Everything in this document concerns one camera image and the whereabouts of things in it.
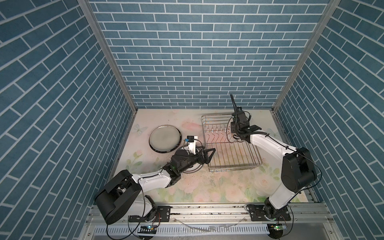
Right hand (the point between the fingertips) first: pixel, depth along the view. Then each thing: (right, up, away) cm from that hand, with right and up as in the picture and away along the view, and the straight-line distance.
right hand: (237, 121), depth 92 cm
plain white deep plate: (-47, -12, +7) cm, 49 cm away
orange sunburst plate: (-26, -27, -5) cm, 38 cm away
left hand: (-18, -15, -15) cm, 28 cm away
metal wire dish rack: (-3, -20, +2) cm, 20 cm away
